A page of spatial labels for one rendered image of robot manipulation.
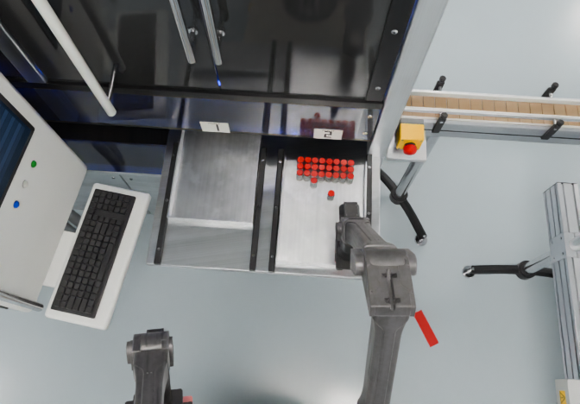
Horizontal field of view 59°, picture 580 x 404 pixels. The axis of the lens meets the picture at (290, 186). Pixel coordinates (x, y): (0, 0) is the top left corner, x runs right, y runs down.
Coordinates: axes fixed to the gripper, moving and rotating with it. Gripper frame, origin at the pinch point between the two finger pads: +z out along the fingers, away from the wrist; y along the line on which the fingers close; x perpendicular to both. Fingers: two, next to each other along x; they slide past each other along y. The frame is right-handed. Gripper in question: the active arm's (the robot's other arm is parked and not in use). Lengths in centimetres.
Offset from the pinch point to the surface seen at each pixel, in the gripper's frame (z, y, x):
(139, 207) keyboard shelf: 8, 18, 66
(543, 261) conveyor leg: 54, 27, -87
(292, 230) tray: 1.3, 9.9, 16.0
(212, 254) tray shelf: 2.8, 1.2, 39.4
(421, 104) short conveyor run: -10, 53, -24
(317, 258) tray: 2.3, 1.8, 7.9
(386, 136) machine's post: -16.6, 34.3, -10.3
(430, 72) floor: 72, 142, -53
